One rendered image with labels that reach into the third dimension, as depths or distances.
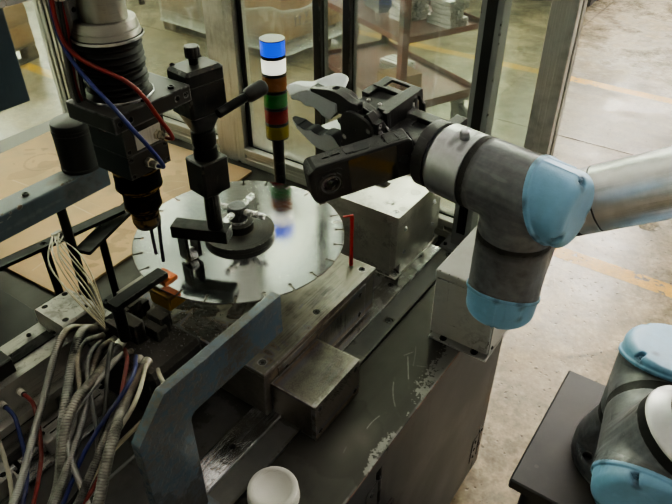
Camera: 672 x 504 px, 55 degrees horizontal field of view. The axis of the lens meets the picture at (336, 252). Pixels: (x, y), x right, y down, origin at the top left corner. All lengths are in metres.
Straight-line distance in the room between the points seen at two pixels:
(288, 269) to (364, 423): 0.26
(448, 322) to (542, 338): 1.23
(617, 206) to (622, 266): 1.99
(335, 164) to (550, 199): 0.21
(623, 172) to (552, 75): 0.44
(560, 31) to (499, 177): 0.55
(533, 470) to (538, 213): 0.49
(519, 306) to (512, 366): 1.51
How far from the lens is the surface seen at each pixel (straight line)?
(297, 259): 0.97
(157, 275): 0.92
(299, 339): 0.98
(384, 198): 1.21
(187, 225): 0.95
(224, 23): 1.52
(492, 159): 0.62
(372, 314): 1.16
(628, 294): 2.59
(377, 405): 1.03
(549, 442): 1.03
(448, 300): 1.07
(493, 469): 1.92
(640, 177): 0.73
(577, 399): 1.10
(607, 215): 0.75
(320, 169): 0.64
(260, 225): 1.02
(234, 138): 1.63
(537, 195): 0.60
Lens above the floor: 1.54
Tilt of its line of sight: 37 degrees down
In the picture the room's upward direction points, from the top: straight up
